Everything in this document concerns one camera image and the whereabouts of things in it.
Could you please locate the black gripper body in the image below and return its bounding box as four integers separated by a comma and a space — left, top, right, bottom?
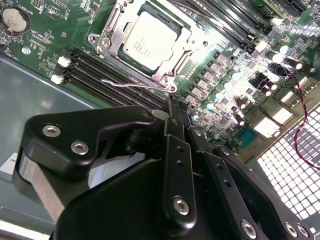
53, 158, 236, 240

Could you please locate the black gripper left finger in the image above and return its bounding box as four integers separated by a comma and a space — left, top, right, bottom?
11, 94, 200, 230

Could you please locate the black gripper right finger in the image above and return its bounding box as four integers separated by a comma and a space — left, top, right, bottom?
181, 100, 317, 240

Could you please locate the thin wire locking lever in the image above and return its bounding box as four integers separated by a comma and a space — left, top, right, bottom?
101, 77, 176, 91

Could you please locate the metal socket cover frame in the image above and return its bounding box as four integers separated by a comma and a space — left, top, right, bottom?
101, 0, 195, 83

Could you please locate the silver square CPU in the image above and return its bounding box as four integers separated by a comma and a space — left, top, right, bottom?
117, 9, 193, 77

